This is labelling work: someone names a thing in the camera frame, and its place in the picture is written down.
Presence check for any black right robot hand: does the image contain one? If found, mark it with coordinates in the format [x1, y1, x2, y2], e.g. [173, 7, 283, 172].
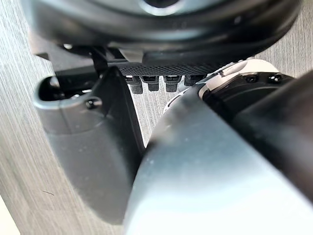
[21, 0, 302, 225]

